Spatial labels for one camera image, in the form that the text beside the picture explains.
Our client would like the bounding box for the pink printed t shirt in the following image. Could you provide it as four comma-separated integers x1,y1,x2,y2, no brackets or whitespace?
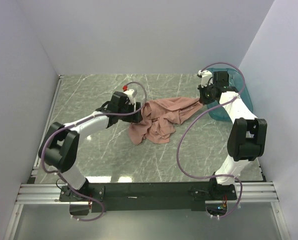
128,97,203,145

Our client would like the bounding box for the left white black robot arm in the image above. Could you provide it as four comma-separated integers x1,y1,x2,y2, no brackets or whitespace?
38,89,142,201

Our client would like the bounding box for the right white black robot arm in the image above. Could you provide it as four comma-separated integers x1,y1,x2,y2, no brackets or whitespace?
197,70,267,200

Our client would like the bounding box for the teal transparent plastic bin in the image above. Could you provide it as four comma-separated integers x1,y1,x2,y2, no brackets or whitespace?
205,68,256,123

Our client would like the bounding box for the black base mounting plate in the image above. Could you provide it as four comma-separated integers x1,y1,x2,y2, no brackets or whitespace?
59,179,237,216

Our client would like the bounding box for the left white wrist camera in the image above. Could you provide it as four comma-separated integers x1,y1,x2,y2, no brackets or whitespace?
122,85,137,105

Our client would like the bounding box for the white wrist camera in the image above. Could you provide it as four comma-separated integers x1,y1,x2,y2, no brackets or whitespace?
197,70,213,87
122,85,137,105

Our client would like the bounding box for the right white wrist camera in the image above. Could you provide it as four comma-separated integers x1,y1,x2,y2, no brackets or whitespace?
197,70,213,87

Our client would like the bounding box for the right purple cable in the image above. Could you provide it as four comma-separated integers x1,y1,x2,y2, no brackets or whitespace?
177,61,247,220

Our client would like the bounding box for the purple cable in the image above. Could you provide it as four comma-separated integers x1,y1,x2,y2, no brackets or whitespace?
177,61,247,220
40,81,147,223

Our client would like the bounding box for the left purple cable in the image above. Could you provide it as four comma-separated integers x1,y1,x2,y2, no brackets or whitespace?
40,81,147,223

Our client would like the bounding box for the aluminium frame rail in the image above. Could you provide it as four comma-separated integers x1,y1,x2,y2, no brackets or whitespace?
15,182,279,205

